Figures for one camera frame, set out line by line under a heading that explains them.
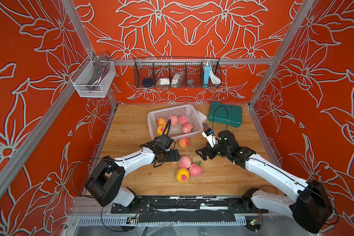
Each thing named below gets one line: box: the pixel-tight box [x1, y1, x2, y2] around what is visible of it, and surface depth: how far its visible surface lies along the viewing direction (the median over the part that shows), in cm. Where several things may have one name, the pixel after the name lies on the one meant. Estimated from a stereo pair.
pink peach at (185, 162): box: [178, 155, 192, 169], surface depth 83 cm
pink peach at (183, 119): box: [178, 115, 189, 125], surface depth 104 cm
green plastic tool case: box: [207, 101, 243, 128], surface depth 112 cm
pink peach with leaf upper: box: [182, 121, 194, 134], surface depth 99 cm
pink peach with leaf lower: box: [189, 161, 204, 177], surface depth 82 cm
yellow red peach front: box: [176, 167, 190, 183], surface depth 79 cm
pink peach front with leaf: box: [168, 114, 179, 126], surface depth 105 cm
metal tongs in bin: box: [87, 51, 110, 92], surface depth 87 cm
